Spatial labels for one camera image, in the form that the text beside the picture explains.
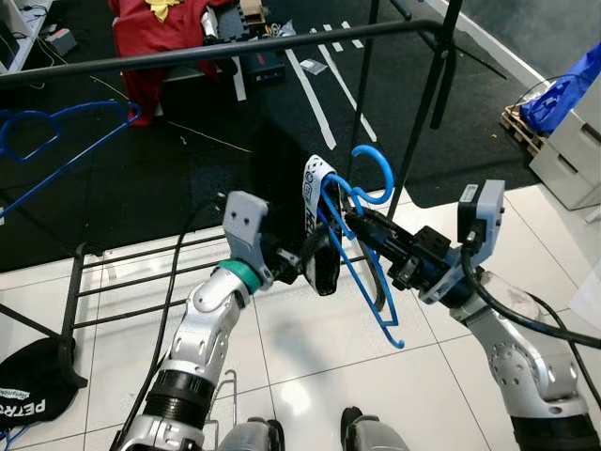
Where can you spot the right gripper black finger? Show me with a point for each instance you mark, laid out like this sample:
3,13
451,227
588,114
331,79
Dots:
376,230

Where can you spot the blue plastic hanger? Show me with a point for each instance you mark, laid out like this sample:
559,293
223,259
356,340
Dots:
66,170
389,169

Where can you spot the black shorts white lettered waistband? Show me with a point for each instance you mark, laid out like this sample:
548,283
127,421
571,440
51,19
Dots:
282,178

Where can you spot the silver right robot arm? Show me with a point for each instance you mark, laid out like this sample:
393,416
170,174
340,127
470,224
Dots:
526,371

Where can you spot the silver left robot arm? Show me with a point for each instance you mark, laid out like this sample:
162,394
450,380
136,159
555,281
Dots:
202,319

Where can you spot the white tape strip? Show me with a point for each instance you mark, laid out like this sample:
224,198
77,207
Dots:
310,99
346,89

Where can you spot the wooden pallet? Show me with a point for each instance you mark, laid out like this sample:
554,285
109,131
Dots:
516,127

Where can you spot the light grey drawer cabinet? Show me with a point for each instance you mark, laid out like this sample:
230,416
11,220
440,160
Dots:
568,155

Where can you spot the black box red label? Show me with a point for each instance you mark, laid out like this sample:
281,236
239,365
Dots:
263,64

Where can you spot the blue plastic bag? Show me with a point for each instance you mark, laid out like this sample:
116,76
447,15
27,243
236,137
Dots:
559,99

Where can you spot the black metal clothes rack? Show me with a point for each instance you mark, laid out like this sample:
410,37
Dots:
235,50

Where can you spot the red garment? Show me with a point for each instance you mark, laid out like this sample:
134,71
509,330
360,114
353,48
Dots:
160,56

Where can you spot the black garment white Petronas print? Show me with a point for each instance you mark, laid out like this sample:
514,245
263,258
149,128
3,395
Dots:
33,385

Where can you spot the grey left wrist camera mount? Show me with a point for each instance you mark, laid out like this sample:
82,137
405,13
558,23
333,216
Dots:
246,221

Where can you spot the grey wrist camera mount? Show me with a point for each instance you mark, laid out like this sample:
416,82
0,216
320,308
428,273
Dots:
488,202
246,221

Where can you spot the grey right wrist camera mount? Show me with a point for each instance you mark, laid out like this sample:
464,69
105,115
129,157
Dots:
488,202

